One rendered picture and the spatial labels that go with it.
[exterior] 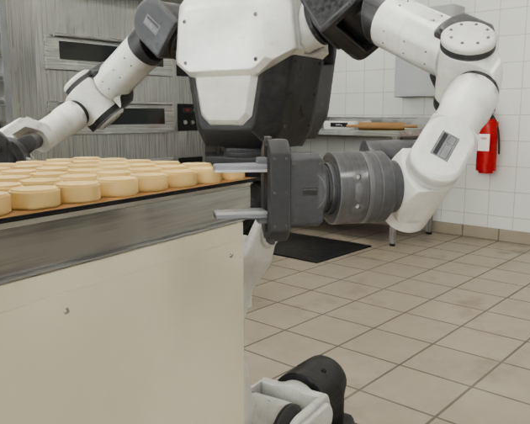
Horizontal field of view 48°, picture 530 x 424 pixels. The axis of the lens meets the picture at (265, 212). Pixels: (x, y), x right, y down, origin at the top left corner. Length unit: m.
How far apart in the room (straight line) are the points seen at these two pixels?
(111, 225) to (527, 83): 4.50
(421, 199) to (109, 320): 0.39
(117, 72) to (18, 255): 0.86
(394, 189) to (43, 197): 0.39
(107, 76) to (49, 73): 2.90
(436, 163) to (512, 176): 4.35
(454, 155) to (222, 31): 0.57
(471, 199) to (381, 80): 1.33
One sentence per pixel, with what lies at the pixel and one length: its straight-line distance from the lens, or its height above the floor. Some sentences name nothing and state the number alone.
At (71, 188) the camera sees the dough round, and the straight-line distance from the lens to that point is 0.67.
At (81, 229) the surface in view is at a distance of 0.69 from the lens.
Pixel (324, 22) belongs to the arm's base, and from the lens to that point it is 1.09.
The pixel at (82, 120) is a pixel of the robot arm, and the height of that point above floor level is 0.98.
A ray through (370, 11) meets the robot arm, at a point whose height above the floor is 1.17.
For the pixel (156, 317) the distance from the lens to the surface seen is 0.79.
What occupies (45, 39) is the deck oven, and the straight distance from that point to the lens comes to 4.34.
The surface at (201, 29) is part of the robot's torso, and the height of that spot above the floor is 1.16.
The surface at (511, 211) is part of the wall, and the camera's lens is 5.10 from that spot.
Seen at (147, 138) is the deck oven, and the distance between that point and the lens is 4.79.
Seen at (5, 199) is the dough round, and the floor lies 0.92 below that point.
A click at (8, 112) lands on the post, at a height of 1.01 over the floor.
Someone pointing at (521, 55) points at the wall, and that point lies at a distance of 5.07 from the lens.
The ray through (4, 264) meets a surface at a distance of 0.64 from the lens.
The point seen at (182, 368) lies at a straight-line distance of 0.85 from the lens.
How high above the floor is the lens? 1.00
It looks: 9 degrees down
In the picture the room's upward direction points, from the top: straight up
